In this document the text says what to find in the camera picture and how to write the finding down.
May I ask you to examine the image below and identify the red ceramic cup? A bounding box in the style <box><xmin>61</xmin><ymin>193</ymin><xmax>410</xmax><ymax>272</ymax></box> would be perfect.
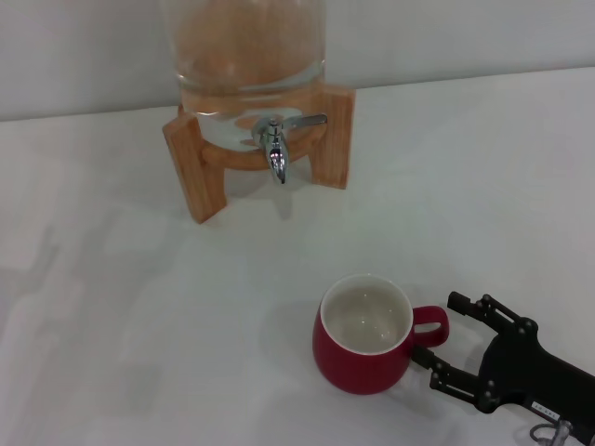
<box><xmin>311</xmin><ymin>272</ymin><xmax>451</xmax><ymax>397</ymax></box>

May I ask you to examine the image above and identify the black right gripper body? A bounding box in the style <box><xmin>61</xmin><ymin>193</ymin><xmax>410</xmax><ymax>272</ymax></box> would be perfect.
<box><xmin>477</xmin><ymin>319</ymin><xmax>595</xmax><ymax>434</ymax></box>

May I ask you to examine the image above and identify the chrome faucet with lever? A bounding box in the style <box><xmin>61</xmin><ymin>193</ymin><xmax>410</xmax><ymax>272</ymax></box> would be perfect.
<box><xmin>251</xmin><ymin>113</ymin><xmax>328</xmax><ymax>186</ymax></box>

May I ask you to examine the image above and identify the wooden dispenser stand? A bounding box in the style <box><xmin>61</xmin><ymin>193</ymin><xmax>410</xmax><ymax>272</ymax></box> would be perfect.
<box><xmin>161</xmin><ymin>85</ymin><xmax>357</xmax><ymax>226</ymax></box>

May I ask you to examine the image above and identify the glass water dispenser jar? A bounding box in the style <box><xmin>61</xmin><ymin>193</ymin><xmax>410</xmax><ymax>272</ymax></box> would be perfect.
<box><xmin>160</xmin><ymin>0</ymin><xmax>327</xmax><ymax>154</ymax></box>

